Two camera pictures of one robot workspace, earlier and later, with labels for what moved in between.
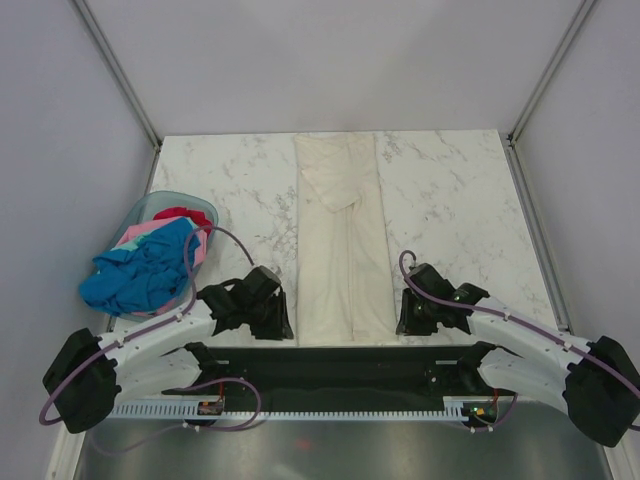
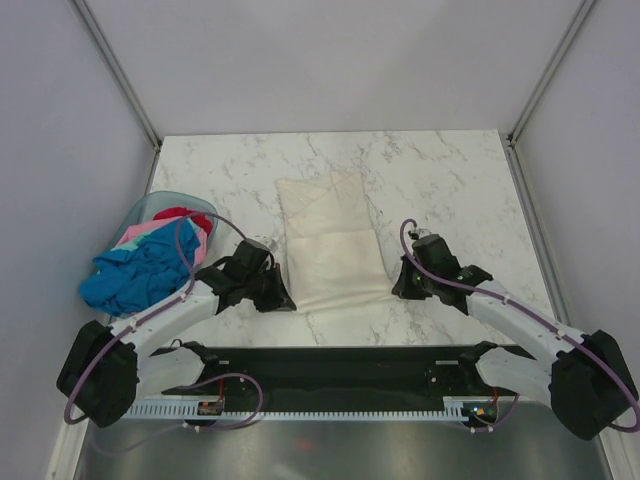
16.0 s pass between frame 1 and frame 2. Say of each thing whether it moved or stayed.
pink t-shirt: stayed
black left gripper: moved
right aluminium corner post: stayed
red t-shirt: stayed
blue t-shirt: stayed
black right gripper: moved
